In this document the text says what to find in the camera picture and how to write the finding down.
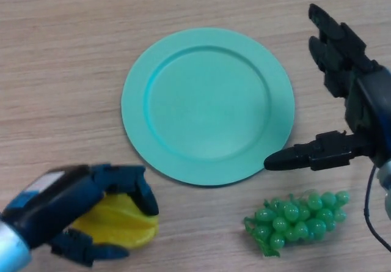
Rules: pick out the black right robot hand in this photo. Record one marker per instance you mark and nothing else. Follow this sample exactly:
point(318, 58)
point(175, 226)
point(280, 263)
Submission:
point(363, 101)

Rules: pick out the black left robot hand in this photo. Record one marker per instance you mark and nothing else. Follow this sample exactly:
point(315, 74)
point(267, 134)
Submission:
point(52, 211)

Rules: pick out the yellow starfruit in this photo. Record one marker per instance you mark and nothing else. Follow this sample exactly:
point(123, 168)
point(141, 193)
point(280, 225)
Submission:
point(122, 223)

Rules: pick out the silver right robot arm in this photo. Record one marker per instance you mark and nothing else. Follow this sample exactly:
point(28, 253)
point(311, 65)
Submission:
point(385, 177)

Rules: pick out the green round plate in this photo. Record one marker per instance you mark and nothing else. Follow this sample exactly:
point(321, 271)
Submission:
point(207, 107)

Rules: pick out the green grape bunch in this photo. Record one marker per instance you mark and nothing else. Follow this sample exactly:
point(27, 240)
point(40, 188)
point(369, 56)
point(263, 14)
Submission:
point(297, 223)

